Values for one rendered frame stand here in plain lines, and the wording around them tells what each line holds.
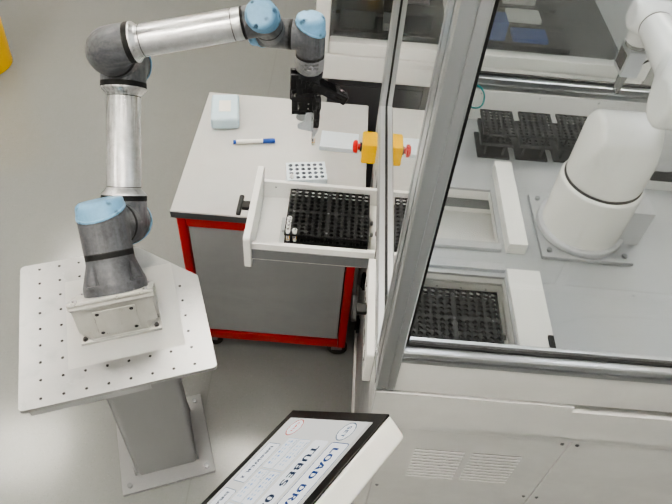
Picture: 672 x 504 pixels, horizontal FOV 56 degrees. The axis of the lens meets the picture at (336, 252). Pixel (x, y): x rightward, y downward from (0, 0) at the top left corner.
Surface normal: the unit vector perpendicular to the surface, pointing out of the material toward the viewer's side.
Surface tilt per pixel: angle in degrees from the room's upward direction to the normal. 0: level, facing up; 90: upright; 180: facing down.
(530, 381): 90
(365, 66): 90
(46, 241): 0
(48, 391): 0
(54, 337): 0
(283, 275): 90
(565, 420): 90
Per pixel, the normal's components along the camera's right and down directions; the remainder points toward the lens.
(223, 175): 0.06, -0.67
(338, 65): -0.05, 0.74
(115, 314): 0.30, 0.72
